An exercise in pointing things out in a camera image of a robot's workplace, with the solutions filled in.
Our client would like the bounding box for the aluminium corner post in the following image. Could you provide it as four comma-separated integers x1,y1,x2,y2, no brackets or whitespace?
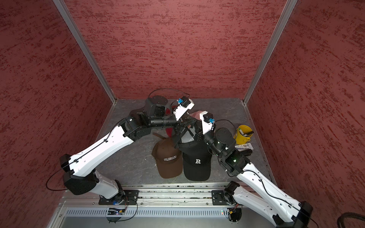
53,0,117,105
243,0,298,106

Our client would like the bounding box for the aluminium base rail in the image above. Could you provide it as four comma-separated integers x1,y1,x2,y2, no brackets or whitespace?
48,183,275,228

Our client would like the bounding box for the black cable coil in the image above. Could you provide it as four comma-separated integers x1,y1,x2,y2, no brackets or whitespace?
337,212,365,228

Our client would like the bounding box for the toothpaste tube box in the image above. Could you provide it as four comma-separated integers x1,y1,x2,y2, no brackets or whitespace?
235,143,253,151

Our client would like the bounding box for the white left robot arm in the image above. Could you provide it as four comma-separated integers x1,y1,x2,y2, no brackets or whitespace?
60,93,194,202

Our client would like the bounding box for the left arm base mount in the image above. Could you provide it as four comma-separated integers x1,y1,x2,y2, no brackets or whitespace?
98,190,139,206

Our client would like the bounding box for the right rear aluminium corner post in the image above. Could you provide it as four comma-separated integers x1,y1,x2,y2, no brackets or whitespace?
243,0,298,106

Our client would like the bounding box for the black baseball cap letter R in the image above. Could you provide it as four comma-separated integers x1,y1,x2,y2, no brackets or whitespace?
181,141,212,181

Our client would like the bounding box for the pink baseball cap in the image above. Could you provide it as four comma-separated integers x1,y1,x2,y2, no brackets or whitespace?
189,110,207,120

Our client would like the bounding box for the left rear aluminium corner post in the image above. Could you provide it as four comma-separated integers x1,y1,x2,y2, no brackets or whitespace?
53,0,117,105

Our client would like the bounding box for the black cap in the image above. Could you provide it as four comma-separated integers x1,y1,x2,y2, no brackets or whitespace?
172,125,201,150

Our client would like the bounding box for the dark red baseball cap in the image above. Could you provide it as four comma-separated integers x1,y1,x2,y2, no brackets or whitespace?
165,108,173,138

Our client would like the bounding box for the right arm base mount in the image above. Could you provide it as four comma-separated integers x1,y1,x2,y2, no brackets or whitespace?
211,190,237,206

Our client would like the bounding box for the brown baseball cap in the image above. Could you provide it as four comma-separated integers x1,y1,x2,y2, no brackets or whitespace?
151,133,183,179

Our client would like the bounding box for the yellow plastic cup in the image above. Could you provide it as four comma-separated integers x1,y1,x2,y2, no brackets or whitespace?
234,125,253,145

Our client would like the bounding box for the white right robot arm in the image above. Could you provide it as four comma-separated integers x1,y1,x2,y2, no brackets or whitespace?
199,128,313,228

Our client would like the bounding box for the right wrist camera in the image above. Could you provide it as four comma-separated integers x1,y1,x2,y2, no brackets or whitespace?
199,111,215,135

